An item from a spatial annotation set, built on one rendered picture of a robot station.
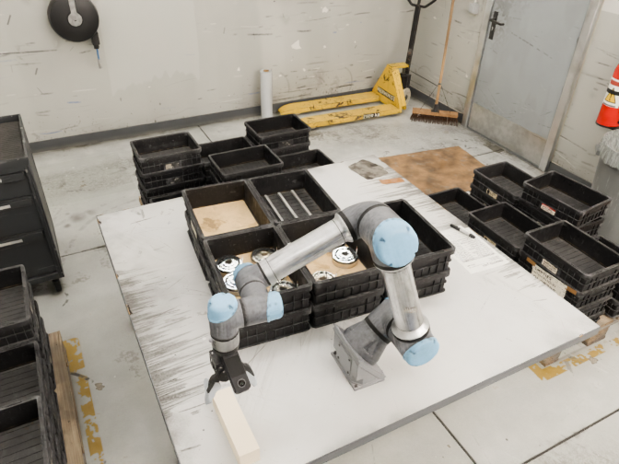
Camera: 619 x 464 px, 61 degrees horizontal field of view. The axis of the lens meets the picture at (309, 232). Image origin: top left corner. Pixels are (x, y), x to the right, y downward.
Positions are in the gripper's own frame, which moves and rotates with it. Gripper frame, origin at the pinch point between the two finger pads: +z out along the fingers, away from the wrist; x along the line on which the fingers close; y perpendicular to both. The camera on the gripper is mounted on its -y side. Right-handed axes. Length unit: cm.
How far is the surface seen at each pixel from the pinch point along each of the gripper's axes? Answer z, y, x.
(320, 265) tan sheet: 3, 46, -54
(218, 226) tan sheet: 3, 89, -27
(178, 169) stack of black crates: 38, 211, -40
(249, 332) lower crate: 8.9, 29.7, -16.8
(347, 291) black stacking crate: 2, 27, -55
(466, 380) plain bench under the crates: 16, -16, -77
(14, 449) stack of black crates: 37, 40, 64
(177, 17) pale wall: -16, 381, -93
